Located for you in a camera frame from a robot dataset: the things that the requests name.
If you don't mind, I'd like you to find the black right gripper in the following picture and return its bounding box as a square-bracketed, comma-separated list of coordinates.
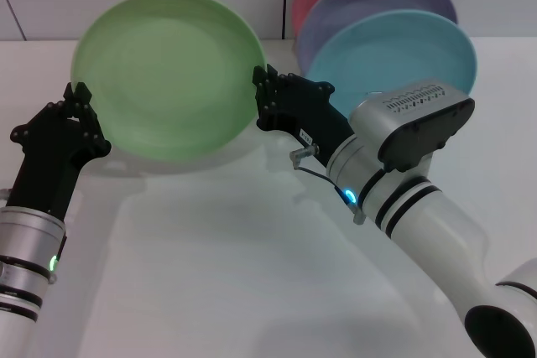
[251, 64, 356, 165]

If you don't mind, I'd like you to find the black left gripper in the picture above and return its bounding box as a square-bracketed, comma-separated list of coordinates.
[6, 81, 112, 223]

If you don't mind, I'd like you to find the green plastic plate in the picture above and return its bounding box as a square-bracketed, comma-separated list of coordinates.
[70, 0, 268, 163]

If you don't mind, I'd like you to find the light blue plastic plate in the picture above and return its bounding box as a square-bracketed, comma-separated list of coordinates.
[305, 9, 478, 112]

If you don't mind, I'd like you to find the right arm connector with cable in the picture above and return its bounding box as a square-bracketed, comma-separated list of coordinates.
[288, 143, 358, 210]

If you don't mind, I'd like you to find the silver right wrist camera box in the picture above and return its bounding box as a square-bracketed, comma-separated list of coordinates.
[350, 78, 477, 174]

